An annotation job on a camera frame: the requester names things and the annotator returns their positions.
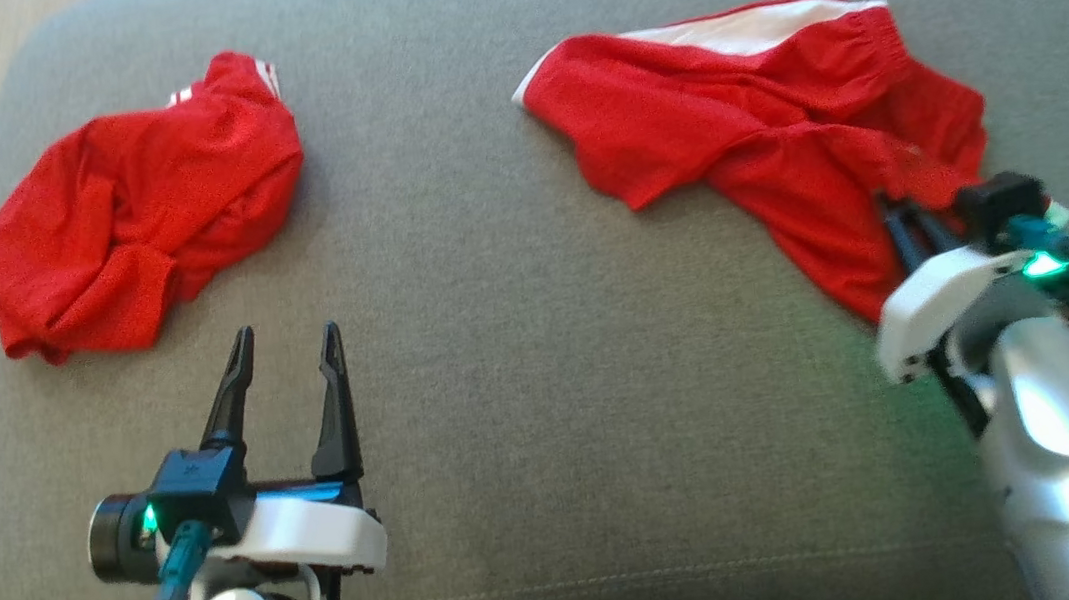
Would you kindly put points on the red shorts white side panel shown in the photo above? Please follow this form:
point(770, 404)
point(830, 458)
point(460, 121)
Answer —
point(725, 117)

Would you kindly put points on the red shirt white stripes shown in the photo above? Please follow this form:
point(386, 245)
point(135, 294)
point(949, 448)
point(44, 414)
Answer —
point(131, 205)

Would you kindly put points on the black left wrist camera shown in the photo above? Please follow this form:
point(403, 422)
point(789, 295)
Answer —
point(198, 484)

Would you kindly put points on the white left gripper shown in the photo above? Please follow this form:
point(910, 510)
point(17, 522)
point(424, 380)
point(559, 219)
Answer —
point(320, 536)

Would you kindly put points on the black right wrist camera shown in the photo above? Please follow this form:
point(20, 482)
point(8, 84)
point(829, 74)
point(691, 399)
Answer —
point(996, 202)

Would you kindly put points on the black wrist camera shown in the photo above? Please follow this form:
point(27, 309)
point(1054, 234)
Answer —
point(198, 484)
point(996, 202)

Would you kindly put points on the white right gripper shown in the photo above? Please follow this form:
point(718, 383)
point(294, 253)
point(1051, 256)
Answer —
point(928, 305)

